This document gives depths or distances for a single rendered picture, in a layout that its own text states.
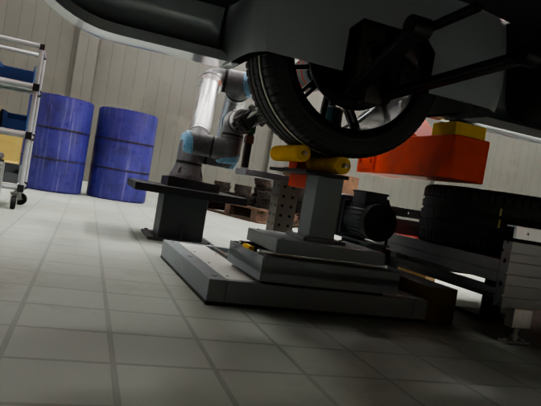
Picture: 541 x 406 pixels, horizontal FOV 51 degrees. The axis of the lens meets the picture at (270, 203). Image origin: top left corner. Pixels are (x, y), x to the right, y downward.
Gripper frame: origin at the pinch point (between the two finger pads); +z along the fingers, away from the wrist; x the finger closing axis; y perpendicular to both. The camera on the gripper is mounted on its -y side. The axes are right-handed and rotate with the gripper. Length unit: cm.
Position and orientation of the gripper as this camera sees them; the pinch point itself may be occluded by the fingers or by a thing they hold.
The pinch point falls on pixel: (265, 113)
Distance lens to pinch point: 204.6
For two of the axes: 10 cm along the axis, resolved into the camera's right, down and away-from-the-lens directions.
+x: -5.4, -8.0, -2.7
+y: -7.7, 5.9, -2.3
